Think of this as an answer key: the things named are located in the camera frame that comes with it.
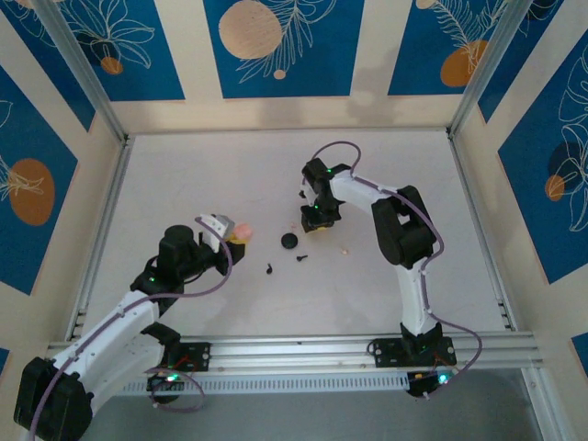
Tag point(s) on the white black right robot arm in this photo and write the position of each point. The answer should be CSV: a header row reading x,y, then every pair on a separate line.
x,y
404,229

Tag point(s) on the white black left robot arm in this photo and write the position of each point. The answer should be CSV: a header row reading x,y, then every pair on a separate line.
x,y
115,326

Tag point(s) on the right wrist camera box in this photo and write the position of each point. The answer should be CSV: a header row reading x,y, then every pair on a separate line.
x,y
301,193

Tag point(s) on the aluminium side rail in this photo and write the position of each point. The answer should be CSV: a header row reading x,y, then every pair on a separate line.
x,y
460,161
115,184

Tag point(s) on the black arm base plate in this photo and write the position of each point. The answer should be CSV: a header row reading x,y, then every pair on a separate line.
x,y
386,353
197,356

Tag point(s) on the aluminium front rail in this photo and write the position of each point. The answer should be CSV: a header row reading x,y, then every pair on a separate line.
x,y
294,353

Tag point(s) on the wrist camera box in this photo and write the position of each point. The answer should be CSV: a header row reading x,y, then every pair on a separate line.
x,y
301,193
216,229

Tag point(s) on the aluminium frame leg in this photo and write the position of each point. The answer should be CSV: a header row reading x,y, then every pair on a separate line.
x,y
544,409

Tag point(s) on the aluminium frame post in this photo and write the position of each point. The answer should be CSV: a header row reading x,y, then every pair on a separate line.
x,y
487,59
82,69

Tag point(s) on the controller board with green light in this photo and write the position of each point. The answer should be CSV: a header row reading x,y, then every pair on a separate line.
x,y
420,383
161,383

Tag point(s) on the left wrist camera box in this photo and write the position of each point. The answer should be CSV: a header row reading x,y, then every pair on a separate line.
x,y
216,229

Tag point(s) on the pink earbud charging case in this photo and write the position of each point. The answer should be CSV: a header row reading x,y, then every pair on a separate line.
x,y
244,229

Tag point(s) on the black earbud charging case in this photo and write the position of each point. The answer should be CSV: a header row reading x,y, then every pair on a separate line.
x,y
289,241

